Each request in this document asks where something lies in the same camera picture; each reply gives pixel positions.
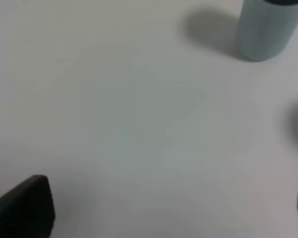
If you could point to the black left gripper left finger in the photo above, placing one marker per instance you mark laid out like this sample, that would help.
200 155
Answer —
27 211

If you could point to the teal plastic cup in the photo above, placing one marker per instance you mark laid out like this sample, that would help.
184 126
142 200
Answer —
265 27

